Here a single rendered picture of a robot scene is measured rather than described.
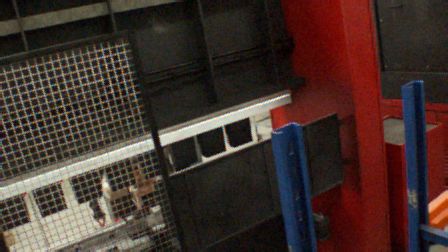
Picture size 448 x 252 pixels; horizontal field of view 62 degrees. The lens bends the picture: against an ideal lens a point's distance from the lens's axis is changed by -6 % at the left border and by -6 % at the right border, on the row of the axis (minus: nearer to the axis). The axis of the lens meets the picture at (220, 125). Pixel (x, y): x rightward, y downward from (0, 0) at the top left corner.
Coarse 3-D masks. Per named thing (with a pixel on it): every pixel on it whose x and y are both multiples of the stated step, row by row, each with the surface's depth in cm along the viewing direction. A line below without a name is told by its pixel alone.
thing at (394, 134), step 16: (384, 128) 284; (400, 128) 277; (432, 128) 259; (400, 144) 246; (432, 144) 261; (400, 160) 246; (432, 160) 264; (400, 176) 250; (432, 176) 267; (400, 192) 254; (432, 192) 270; (400, 208) 257; (400, 224) 261; (400, 240) 265
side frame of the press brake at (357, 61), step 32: (288, 0) 237; (320, 0) 213; (352, 0) 206; (288, 32) 246; (320, 32) 221; (352, 32) 209; (320, 64) 230; (352, 64) 212; (320, 96) 238; (352, 96) 215; (352, 128) 222; (352, 160) 229; (384, 160) 237; (352, 192) 237; (384, 192) 242; (352, 224) 245; (384, 224) 247
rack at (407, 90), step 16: (416, 96) 90; (416, 112) 91; (416, 128) 92; (416, 144) 93; (416, 160) 90; (416, 176) 91; (416, 192) 92; (416, 208) 93; (432, 208) 98; (416, 224) 94; (432, 224) 97; (416, 240) 95; (432, 240) 93
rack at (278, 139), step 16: (288, 128) 76; (272, 144) 74; (288, 160) 77; (304, 160) 76; (288, 176) 74; (304, 176) 77; (288, 192) 75; (304, 192) 79; (288, 208) 76; (304, 208) 81; (288, 224) 77; (304, 224) 82; (288, 240) 79; (304, 240) 82
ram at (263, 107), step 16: (288, 96) 263; (240, 112) 247; (256, 112) 252; (192, 128) 232; (208, 128) 237; (144, 144) 219; (96, 160) 207; (112, 160) 211; (48, 176) 195; (64, 176) 199; (0, 192) 185; (16, 192) 189
